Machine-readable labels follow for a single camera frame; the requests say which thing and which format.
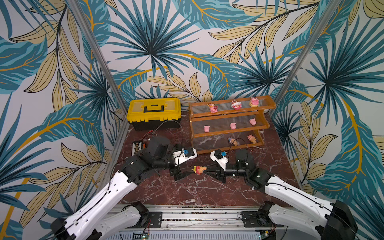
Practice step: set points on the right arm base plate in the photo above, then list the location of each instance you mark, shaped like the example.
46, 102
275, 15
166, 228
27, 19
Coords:
252, 219

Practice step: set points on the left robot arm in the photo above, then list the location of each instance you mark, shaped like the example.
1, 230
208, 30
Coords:
158, 155

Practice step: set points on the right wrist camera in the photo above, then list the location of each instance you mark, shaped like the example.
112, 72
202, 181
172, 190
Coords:
221, 157

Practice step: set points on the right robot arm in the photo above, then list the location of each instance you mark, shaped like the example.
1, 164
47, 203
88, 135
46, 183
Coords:
322, 219

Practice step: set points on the pink strawberry cake figure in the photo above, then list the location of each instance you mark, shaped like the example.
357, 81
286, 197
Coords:
236, 105

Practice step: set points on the pink yellow figure toy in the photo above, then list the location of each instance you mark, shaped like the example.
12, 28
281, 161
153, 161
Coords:
213, 108

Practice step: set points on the pink round pig figure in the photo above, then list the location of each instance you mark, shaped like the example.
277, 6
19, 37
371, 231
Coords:
254, 102

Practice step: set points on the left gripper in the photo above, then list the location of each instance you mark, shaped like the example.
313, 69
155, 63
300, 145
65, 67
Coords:
175, 172

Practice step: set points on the aluminium mounting rail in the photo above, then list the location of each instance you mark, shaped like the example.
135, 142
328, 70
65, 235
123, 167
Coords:
198, 220

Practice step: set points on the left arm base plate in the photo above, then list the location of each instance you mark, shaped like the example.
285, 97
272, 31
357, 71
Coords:
153, 220

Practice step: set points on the orange clear plastic shelf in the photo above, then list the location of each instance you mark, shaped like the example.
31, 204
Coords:
220, 130

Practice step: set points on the yellow black toolbox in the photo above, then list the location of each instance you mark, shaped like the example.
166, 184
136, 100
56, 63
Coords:
155, 114

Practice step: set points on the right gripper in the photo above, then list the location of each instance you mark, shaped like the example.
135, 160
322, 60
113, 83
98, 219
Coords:
223, 174

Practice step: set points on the ice cream cone figure toy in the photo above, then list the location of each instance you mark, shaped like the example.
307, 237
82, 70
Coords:
233, 141

